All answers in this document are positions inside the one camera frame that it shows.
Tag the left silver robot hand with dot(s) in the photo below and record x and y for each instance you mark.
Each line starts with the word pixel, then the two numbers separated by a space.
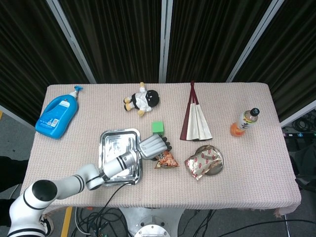
pixel 153 146

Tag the orange snack packet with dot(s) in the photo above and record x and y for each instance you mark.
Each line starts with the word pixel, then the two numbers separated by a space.
pixel 166 161

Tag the gold foil snack bag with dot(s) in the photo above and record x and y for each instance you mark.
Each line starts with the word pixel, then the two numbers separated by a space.
pixel 201 163

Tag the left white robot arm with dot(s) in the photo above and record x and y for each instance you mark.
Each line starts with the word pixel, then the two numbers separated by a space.
pixel 74 180

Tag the green foam cube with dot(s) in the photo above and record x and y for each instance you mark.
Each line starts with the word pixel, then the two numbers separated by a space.
pixel 157 127

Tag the rectangular steel tray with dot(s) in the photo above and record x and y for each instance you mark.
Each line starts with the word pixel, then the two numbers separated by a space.
pixel 116 145

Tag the black white plush doll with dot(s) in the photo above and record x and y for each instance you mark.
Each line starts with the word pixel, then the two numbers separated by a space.
pixel 144 100

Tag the red white folding fan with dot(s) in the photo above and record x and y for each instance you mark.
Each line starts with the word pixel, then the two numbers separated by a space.
pixel 196 123

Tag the round steel plate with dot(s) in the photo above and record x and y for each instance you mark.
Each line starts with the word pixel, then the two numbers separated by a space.
pixel 218 168

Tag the pink woven tablecloth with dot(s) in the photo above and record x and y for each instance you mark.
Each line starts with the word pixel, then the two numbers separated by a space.
pixel 234 187

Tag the orange drink bottle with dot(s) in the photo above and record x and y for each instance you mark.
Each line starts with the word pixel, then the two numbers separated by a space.
pixel 243 123

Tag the blue pump detergent bottle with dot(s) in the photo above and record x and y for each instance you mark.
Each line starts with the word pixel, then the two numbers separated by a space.
pixel 55 116

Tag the dark pleated curtain panel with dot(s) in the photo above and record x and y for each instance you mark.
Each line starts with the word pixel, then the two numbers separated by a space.
pixel 118 39
pixel 209 39
pixel 29 54
pixel 296 49

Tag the black white sneaker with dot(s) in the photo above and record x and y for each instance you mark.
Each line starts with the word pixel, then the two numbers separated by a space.
pixel 47 224

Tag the black trouser leg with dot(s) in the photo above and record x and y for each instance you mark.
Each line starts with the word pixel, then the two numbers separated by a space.
pixel 12 172

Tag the black power strip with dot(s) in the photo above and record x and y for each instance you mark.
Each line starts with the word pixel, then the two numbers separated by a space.
pixel 300 134

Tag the black bag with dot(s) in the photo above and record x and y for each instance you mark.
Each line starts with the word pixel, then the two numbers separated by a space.
pixel 306 160

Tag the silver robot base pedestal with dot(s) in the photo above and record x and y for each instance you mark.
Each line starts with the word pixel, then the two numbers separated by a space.
pixel 150 222

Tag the grey partition frame post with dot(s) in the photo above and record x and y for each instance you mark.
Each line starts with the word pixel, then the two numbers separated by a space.
pixel 254 42
pixel 165 42
pixel 71 42

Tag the grey partition base rail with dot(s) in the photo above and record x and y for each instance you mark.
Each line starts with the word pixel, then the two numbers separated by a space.
pixel 298 113
pixel 17 115

